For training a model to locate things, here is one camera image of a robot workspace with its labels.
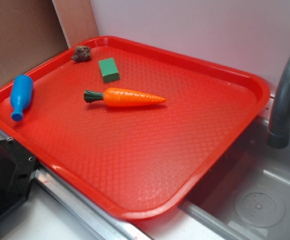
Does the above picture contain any brown rough rock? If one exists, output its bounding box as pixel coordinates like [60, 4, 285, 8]
[71, 45, 91, 63]

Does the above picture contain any red plastic tray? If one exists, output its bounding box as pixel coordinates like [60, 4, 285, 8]
[0, 36, 270, 220]

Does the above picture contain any orange toy carrot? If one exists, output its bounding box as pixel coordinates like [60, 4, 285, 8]
[84, 87, 166, 107]

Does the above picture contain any green wooden block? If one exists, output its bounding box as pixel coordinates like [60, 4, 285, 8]
[98, 58, 120, 83]

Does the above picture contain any blue toy bottle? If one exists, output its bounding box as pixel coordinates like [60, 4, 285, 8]
[10, 75, 34, 122]

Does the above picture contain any grey toy sink basin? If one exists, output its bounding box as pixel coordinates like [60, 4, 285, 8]
[138, 118, 290, 240]

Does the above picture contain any grey toy faucet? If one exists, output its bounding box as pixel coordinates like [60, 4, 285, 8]
[267, 57, 290, 149]

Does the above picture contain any black box with screws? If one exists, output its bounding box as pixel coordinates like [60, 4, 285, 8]
[0, 139, 38, 221]

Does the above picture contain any brown cardboard panel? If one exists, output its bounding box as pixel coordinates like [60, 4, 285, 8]
[0, 0, 98, 87]

